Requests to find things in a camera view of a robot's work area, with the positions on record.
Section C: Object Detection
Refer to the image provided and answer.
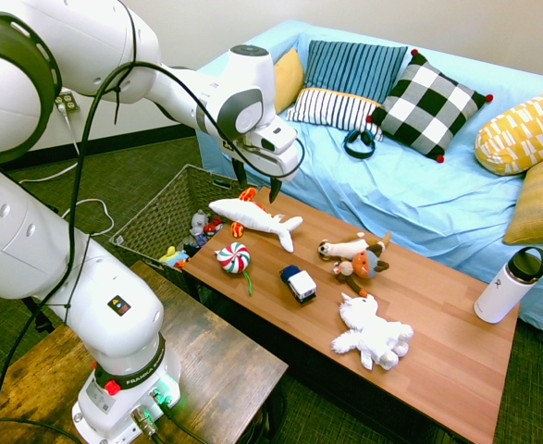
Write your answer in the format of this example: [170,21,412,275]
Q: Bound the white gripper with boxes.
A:
[232,138,300,204]

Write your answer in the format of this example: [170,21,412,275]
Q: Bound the orange red lobster toy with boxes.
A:
[230,186,268,239]

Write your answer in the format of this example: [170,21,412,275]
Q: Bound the grey plush toy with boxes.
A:
[189,209,211,231]

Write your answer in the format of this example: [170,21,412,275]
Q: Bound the brown woven basket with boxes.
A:
[108,164,248,297]

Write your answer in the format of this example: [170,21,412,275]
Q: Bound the blue white toy car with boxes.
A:
[278,265,319,305]

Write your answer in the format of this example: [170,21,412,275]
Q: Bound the yellow blue plush toy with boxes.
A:
[158,246,191,269]

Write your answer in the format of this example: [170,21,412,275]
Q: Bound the white shark plush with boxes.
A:
[207,197,304,253]

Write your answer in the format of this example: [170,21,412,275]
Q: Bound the red green peppermint plush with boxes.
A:
[214,240,254,297]

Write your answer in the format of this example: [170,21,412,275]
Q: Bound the blue black headphones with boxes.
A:
[342,129,376,161]

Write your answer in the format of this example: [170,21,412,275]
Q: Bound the black white striped pillow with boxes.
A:
[284,86,385,142]

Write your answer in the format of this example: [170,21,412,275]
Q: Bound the plain yellow pillow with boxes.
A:
[273,47,306,116]

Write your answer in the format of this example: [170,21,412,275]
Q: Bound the brown white meerkat plush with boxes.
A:
[316,231,392,261]

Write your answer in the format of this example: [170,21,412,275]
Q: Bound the brown monkey plush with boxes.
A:
[331,259,369,299]

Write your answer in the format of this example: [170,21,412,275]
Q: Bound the light blue covered sofa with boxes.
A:
[195,18,543,341]

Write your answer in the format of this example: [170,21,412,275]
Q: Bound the orange grey cat plush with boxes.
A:
[350,241,390,281]

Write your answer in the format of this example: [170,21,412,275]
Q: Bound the blue striped pillow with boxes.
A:
[302,39,410,105]

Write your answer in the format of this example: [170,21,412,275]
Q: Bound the dark rustic wooden table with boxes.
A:
[0,259,290,444]

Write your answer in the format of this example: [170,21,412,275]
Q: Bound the black white checkered pillow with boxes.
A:
[365,48,494,164]

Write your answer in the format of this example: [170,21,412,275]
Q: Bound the white fluffy cat plush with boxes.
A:
[330,291,414,372]

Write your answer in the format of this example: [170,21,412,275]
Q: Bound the wooden coffee table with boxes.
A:
[182,184,521,444]

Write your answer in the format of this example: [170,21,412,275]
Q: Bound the white water bottle black lid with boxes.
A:
[473,246,543,325]

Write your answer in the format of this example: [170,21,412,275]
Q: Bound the yellow white patterned bolster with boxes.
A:
[474,82,543,177]

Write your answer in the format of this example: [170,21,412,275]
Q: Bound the mustard yellow pillow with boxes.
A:
[502,150,543,246]

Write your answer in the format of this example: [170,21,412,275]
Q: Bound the white grey wrist camera box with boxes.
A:
[250,120,299,156]

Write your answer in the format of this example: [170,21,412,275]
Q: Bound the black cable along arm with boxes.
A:
[0,2,306,444]

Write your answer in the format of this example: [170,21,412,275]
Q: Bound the white power cable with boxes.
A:
[16,102,116,238]

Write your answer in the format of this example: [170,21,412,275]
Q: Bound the wall power outlet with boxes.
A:
[54,91,80,114]

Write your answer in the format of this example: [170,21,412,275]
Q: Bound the black base cable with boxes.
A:
[153,392,210,444]

